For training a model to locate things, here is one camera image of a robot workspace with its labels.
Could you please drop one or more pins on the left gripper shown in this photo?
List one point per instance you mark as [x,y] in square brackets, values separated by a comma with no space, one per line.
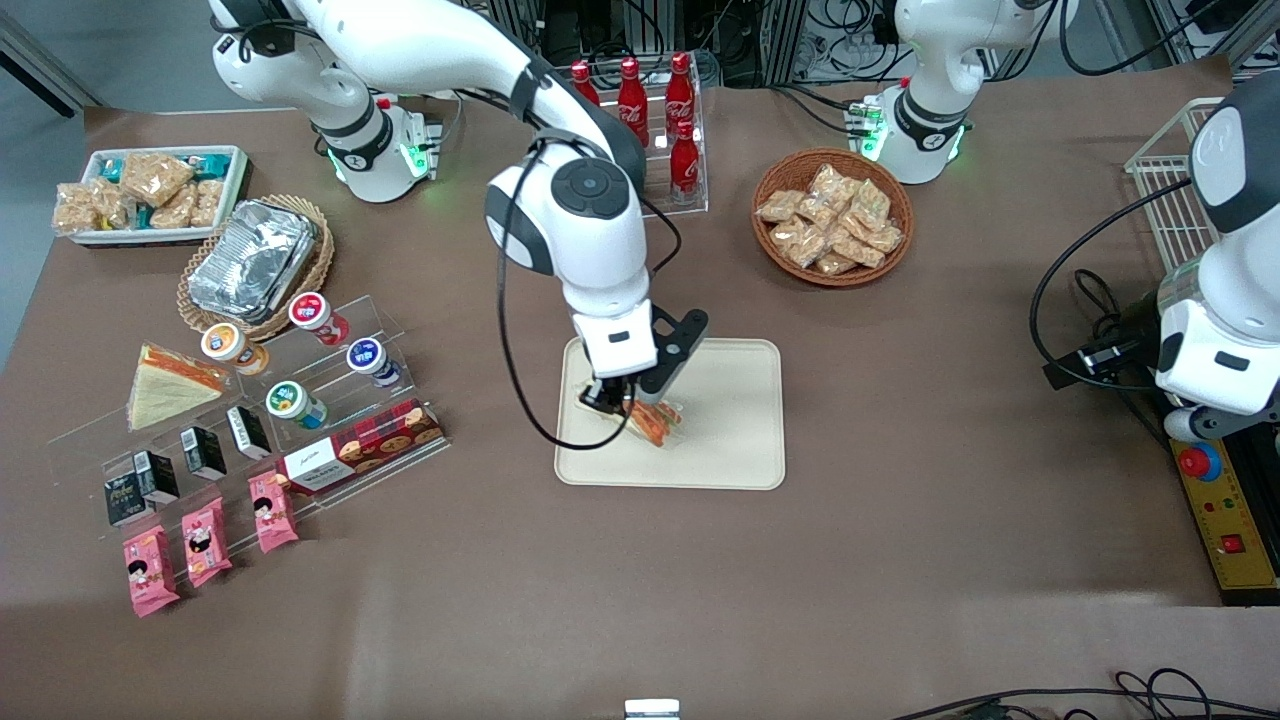
[1128,331]

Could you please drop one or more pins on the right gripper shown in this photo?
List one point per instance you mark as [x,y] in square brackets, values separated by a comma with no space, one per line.
[604,395]

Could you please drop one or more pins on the triangle sandwich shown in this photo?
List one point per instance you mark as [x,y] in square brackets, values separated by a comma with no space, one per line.
[657,425]
[165,395]

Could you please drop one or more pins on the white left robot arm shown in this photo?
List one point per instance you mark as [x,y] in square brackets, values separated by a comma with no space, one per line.
[935,60]

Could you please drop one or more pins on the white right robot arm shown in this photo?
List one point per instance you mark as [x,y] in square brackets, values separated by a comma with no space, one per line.
[590,240]

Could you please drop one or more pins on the beige plastic tray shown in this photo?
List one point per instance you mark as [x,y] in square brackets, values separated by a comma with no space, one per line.
[730,440]

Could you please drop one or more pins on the yellow emergency stop control box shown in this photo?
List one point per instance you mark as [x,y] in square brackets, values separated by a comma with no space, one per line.
[1210,520]

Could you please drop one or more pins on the brown table cover sheet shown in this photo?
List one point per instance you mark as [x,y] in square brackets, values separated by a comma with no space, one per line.
[950,450]

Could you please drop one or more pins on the round brown wicker basket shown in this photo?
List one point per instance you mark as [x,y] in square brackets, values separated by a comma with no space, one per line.
[770,260]

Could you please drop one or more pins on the clear acrylic display stand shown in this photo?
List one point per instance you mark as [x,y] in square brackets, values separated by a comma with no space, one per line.
[400,455]

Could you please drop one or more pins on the clear wrapped snack pack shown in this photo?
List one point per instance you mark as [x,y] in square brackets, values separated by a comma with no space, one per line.
[797,243]
[780,205]
[858,248]
[887,238]
[818,213]
[830,183]
[870,200]
[835,264]

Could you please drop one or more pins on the red cola bottle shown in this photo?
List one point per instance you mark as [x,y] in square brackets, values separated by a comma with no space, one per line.
[680,95]
[685,165]
[582,80]
[632,100]

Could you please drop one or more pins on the blue lid yogurt cup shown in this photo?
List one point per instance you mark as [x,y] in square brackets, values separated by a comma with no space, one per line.
[368,355]

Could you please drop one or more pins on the red plaid cookie box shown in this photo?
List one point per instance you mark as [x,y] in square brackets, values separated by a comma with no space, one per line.
[360,448]

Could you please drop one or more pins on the clear acrylic bottle rack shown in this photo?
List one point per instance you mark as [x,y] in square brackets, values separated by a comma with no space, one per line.
[700,150]

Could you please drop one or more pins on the clear acrylic cup riser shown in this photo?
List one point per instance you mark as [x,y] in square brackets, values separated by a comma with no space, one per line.
[330,375]

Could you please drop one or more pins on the red lid yogurt cup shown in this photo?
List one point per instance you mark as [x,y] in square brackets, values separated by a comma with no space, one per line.
[315,313]

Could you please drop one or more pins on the green lid yogurt cup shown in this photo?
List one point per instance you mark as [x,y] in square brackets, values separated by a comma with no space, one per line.
[288,400]

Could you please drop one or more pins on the light woven wicker basket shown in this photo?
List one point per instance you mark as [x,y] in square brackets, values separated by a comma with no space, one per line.
[320,250]

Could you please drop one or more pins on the pink snack packet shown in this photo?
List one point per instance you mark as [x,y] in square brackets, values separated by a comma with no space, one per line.
[207,542]
[272,512]
[150,570]

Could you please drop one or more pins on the small black carton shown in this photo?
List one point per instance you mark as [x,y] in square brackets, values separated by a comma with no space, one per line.
[250,432]
[160,473]
[125,502]
[204,452]

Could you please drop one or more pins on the stacked foil containers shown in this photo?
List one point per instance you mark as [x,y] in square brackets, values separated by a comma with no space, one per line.
[250,260]

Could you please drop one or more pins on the orange lid yogurt cup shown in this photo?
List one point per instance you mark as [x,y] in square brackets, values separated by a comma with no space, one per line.
[225,343]

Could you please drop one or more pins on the white rectangular bin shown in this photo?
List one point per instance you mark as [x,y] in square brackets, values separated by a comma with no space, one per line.
[235,185]

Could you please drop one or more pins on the rice cracker pack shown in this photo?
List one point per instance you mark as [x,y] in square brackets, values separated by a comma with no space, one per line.
[175,210]
[72,210]
[208,202]
[112,205]
[155,177]

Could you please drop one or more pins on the teal snack packet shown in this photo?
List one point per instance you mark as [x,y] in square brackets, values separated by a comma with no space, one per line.
[212,163]
[112,167]

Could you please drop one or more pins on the black metal bar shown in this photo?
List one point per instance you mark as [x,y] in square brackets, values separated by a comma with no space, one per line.
[40,70]

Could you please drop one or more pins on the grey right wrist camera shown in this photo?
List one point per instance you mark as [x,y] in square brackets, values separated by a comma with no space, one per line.
[685,335]

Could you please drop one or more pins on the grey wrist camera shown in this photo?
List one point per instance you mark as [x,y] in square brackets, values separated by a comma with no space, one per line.
[685,335]
[1180,425]

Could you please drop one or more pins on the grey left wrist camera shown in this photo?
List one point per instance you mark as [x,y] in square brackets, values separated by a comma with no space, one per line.
[1180,425]

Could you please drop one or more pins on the grey metal frame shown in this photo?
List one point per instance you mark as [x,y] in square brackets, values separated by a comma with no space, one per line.
[1230,25]

